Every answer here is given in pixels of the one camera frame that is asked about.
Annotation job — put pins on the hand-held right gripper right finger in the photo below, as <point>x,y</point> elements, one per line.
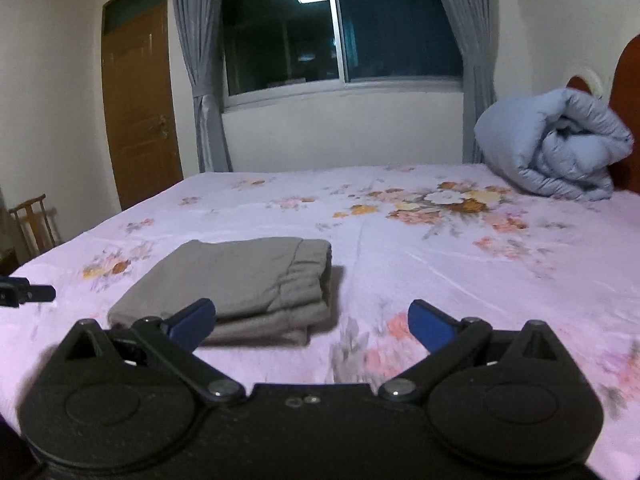
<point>427,322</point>

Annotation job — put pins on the sliding glass window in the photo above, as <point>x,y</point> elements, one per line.
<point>345,30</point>

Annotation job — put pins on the light blue rolled duvet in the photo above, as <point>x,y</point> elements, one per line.
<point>550,145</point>

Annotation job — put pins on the brown wooden headboard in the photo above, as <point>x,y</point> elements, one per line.
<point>627,90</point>

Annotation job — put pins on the wooden chair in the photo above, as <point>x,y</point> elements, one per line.
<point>35,225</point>

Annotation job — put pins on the grey curtain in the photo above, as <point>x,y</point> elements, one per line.
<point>200,60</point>
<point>472,35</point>

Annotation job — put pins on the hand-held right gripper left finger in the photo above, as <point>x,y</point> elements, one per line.
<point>192,322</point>

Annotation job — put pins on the pink floral bed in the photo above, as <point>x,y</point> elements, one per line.
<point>450,270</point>

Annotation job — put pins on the brown wooden door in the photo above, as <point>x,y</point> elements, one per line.
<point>142,110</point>

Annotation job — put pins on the grey pants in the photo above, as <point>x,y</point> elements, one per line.
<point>240,280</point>

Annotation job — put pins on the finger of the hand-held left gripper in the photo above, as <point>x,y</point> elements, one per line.
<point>25,291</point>

